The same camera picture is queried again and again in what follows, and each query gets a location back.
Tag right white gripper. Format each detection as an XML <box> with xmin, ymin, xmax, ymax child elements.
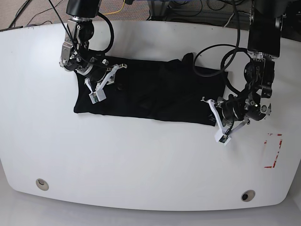
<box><xmin>84</xmin><ymin>64</ymin><xmax>127</xmax><ymax>99</ymax></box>

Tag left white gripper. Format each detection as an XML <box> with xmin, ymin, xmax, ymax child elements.
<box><xmin>201</xmin><ymin>97</ymin><xmax>250</xmax><ymax>142</ymax></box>

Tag black t-shirt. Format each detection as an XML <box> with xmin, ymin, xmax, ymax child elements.
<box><xmin>74</xmin><ymin>53</ymin><xmax>225</xmax><ymax>126</ymax></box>

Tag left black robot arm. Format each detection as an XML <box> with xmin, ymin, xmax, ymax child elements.
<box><xmin>202</xmin><ymin>0</ymin><xmax>289</xmax><ymax>144</ymax></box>

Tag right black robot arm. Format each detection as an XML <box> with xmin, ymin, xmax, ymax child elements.
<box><xmin>60</xmin><ymin>0</ymin><xmax>127</xmax><ymax>104</ymax></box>

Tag red tape rectangle marking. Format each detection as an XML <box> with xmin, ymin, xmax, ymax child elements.
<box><xmin>261</xmin><ymin>133</ymin><xmax>283</xmax><ymax>169</ymax></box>

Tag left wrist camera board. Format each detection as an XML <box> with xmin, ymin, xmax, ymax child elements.
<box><xmin>219</xmin><ymin>136</ymin><xmax>231</xmax><ymax>145</ymax></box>

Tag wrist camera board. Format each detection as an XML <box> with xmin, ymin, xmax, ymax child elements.
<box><xmin>89</xmin><ymin>93</ymin><xmax>99</xmax><ymax>104</ymax></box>
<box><xmin>219</xmin><ymin>136</ymin><xmax>231</xmax><ymax>145</ymax></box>

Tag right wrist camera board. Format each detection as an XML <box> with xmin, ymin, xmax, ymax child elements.
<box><xmin>89</xmin><ymin>93</ymin><xmax>99</xmax><ymax>104</ymax></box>

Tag right table cable grommet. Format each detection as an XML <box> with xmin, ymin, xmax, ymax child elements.
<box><xmin>241</xmin><ymin>190</ymin><xmax>255</xmax><ymax>202</ymax></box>

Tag table cable grommet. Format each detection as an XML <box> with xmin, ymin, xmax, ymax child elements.
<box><xmin>36</xmin><ymin>178</ymin><xmax>49</xmax><ymax>191</ymax></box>
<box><xmin>241</xmin><ymin>190</ymin><xmax>255</xmax><ymax>202</ymax></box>

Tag yellow cable on floor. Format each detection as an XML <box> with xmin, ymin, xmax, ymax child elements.
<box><xmin>103</xmin><ymin>0</ymin><xmax>125</xmax><ymax>16</ymax></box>

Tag black cable on floor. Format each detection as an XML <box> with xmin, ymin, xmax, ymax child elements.
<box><xmin>9</xmin><ymin>0</ymin><xmax>64</xmax><ymax>28</ymax></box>

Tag left table cable grommet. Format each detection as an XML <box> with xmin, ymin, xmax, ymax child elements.
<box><xmin>36</xmin><ymin>178</ymin><xmax>49</xmax><ymax>191</ymax></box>

